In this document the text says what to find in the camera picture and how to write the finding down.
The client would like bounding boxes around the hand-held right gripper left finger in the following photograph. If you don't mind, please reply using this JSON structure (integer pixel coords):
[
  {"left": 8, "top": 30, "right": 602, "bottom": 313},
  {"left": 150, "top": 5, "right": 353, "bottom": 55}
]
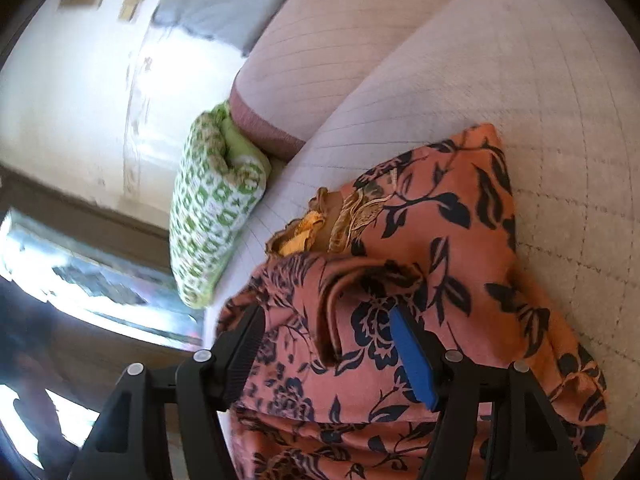
[{"left": 65, "top": 304, "right": 265, "bottom": 480}]

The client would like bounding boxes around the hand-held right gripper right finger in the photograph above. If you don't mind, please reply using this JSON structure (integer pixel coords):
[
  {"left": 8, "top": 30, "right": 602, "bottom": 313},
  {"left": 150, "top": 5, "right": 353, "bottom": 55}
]
[{"left": 389, "top": 304, "right": 583, "bottom": 480}]

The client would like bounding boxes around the orange floral garment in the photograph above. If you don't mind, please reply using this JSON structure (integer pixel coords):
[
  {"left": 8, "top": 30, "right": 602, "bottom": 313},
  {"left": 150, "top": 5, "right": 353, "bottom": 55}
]
[{"left": 215, "top": 122, "right": 608, "bottom": 480}]

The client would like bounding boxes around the yellow frilled cloth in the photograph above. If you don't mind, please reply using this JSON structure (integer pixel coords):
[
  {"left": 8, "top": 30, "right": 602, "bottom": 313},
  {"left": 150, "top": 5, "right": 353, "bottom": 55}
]
[{"left": 265, "top": 187, "right": 346, "bottom": 258}]

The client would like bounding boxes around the green patterned pillow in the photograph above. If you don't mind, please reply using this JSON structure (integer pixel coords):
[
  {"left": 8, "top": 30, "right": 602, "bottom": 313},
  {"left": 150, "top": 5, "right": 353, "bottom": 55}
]
[{"left": 167, "top": 100, "right": 273, "bottom": 311}]

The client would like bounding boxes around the glass window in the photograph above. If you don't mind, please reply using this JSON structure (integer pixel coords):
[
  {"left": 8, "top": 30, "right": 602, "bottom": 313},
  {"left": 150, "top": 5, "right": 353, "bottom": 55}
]
[{"left": 0, "top": 210, "right": 206, "bottom": 351}]

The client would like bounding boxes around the pink quilted bolster cushion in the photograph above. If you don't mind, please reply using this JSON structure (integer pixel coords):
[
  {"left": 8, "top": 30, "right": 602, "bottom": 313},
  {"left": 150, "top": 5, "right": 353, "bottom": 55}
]
[{"left": 230, "top": 0, "right": 501, "bottom": 161}]

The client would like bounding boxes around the pink quilted sofa seat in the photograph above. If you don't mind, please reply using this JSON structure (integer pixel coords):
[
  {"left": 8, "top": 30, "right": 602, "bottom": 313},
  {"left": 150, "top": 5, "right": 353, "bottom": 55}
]
[{"left": 200, "top": 0, "right": 640, "bottom": 480}]

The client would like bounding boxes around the grey pillow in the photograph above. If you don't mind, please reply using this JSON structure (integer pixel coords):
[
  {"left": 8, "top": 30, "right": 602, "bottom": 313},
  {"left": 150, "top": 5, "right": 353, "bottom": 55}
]
[{"left": 150, "top": 0, "right": 321, "bottom": 56}]

